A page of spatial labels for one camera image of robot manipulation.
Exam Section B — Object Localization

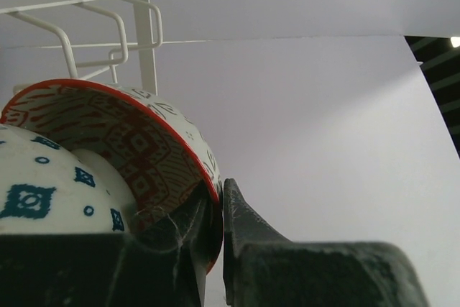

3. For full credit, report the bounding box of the blue floral pattern bowl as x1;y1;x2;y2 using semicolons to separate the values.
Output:
1;124;137;234

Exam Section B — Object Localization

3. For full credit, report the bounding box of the white wire dish rack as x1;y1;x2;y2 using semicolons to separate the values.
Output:
1;0;163;93

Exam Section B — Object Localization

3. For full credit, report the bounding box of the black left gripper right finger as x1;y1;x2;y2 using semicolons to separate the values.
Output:
223;178;429;306

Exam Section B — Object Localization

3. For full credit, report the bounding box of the red rimmed bowl underneath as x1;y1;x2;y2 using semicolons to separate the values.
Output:
1;79;224;265

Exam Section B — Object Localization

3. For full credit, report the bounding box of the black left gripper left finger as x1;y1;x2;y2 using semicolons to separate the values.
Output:
1;183;216;306

